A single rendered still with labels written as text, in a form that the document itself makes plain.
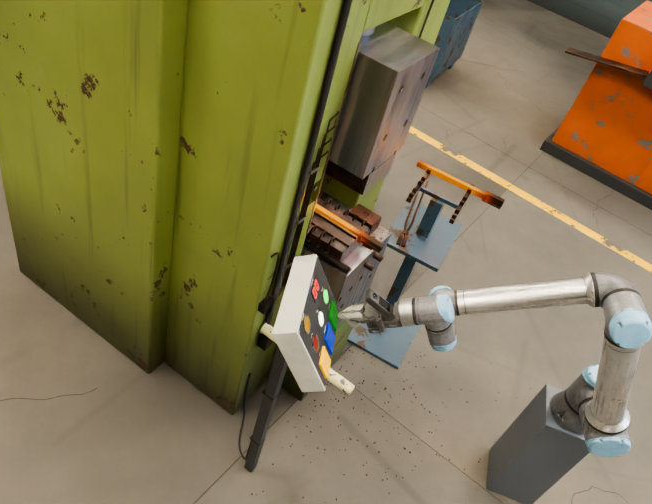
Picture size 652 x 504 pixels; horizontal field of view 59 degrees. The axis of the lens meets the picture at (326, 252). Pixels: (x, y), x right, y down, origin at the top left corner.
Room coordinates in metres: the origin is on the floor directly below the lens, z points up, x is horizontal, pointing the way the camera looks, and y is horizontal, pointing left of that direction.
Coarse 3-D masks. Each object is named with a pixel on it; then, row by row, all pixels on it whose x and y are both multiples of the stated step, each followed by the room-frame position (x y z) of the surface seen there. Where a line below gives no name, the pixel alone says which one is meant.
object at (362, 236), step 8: (320, 208) 1.87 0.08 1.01; (328, 216) 1.84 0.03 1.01; (336, 216) 1.85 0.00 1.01; (344, 224) 1.82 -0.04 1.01; (352, 232) 1.80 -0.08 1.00; (360, 232) 1.80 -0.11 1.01; (360, 240) 1.78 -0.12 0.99; (368, 240) 1.77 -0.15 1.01; (376, 240) 1.78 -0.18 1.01; (376, 248) 1.76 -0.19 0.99
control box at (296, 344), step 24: (312, 264) 1.34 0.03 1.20; (288, 288) 1.24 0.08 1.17; (312, 288) 1.26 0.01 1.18; (288, 312) 1.14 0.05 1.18; (312, 312) 1.19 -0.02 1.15; (288, 336) 1.06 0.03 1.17; (312, 336) 1.13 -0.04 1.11; (288, 360) 1.06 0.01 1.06; (312, 360) 1.07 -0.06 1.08; (312, 384) 1.06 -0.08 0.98
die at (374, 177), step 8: (392, 160) 1.85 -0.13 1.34; (328, 168) 1.74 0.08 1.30; (336, 168) 1.73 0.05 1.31; (376, 168) 1.73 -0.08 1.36; (384, 168) 1.80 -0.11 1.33; (336, 176) 1.73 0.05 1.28; (344, 176) 1.72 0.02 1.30; (352, 176) 1.71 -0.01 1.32; (368, 176) 1.68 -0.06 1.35; (376, 176) 1.75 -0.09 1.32; (384, 176) 1.83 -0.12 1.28; (344, 184) 1.71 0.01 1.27; (352, 184) 1.70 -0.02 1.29; (360, 184) 1.69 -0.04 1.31; (368, 184) 1.70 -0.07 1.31; (360, 192) 1.69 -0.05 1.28
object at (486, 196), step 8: (424, 168) 2.39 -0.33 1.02; (432, 168) 2.39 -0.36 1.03; (440, 176) 2.37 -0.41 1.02; (448, 176) 2.37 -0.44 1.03; (456, 184) 2.34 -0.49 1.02; (464, 184) 2.34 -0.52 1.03; (472, 192) 2.32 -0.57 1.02; (480, 192) 2.32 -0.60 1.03; (488, 192) 2.33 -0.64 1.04; (488, 200) 2.31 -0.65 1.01; (496, 200) 2.30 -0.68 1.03; (504, 200) 2.30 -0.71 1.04
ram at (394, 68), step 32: (384, 32) 1.89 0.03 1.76; (384, 64) 1.66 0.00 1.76; (416, 64) 1.76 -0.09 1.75; (352, 96) 1.68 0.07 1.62; (384, 96) 1.64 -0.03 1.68; (416, 96) 1.86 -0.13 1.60; (352, 128) 1.67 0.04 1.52; (384, 128) 1.68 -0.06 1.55; (352, 160) 1.66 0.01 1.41; (384, 160) 1.78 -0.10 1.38
